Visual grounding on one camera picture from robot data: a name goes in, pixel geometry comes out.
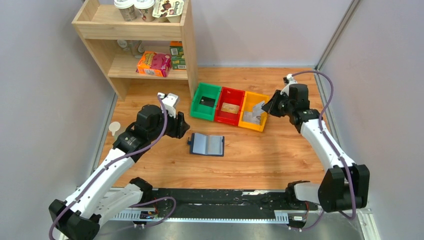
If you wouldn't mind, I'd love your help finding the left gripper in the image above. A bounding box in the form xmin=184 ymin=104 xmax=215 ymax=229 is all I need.
xmin=148 ymin=106 xmax=191 ymax=142

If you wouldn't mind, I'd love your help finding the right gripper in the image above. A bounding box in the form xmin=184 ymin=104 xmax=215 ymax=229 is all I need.
xmin=260 ymin=90 xmax=293 ymax=118

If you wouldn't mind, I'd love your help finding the navy blue card holder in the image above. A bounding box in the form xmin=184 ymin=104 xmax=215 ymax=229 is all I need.
xmin=187 ymin=132 xmax=225 ymax=157

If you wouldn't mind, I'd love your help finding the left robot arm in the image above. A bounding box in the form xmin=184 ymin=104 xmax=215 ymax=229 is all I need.
xmin=48 ymin=102 xmax=190 ymax=240

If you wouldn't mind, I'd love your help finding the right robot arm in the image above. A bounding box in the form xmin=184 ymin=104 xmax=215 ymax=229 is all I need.
xmin=262 ymin=83 xmax=370 ymax=213

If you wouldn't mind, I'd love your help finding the silver VIP card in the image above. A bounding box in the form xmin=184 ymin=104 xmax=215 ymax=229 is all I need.
xmin=242 ymin=111 xmax=261 ymax=125

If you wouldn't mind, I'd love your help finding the black card in bin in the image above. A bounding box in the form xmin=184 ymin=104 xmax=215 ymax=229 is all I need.
xmin=199 ymin=96 xmax=216 ymax=108

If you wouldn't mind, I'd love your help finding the gold card in bin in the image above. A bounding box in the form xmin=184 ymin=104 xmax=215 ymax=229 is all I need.
xmin=220 ymin=102 xmax=240 ymax=115

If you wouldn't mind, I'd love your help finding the green plastic bin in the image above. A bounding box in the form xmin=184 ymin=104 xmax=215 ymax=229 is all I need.
xmin=190 ymin=82 xmax=222 ymax=122

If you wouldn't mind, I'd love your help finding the yellow plastic bin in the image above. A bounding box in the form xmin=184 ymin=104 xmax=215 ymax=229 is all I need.
xmin=238 ymin=91 xmax=270 ymax=132

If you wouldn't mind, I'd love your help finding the red plastic bin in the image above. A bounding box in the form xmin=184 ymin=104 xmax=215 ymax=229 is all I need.
xmin=214 ymin=87 xmax=246 ymax=126

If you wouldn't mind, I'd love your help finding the green liquid bottle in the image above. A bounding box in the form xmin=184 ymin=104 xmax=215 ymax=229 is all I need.
xmin=108 ymin=121 xmax=123 ymax=137

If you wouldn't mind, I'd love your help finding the orange pink snack box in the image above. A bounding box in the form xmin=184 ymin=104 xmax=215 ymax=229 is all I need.
xmin=137 ymin=50 xmax=172 ymax=78

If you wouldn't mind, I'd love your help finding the green juice carton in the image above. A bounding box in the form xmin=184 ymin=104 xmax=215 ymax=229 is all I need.
xmin=169 ymin=41 xmax=187 ymax=70

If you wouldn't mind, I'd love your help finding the clear bottle on shelf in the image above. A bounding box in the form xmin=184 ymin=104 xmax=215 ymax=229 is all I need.
xmin=116 ymin=39 xmax=145 ymax=59

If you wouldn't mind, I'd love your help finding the wooden shelf unit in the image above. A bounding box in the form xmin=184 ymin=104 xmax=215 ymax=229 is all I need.
xmin=72 ymin=0 xmax=198 ymax=101

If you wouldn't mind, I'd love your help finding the chocolate pudding cup pack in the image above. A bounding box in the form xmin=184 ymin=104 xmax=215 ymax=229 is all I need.
xmin=152 ymin=0 xmax=185 ymax=23

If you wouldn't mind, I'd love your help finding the white lidded cup right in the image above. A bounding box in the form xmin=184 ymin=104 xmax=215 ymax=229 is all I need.
xmin=134 ymin=0 xmax=155 ymax=22

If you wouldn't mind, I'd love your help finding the white lidded cup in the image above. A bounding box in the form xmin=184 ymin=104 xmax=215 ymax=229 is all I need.
xmin=114 ymin=0 xmax=137 ymax=22
xmin=134 ymin=0 xmax=155 ymax=22

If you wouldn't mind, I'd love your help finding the white lidded cup left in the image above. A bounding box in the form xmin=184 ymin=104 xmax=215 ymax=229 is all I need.
xmin=114 ymin=0 xmax=137 ymax=22

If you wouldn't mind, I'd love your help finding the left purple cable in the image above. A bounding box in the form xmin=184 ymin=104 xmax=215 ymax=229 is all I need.
xmin=48 ymin=94 xmax=177 ymax=240

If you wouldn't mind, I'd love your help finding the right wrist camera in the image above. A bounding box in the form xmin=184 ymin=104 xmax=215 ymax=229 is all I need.
xmin=281 ymin=73 xmax=298 ymax=95

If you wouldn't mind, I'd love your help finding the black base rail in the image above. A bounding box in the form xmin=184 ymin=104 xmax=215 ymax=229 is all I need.
xmin=119 ymin=187 xmax=319 ymax=220

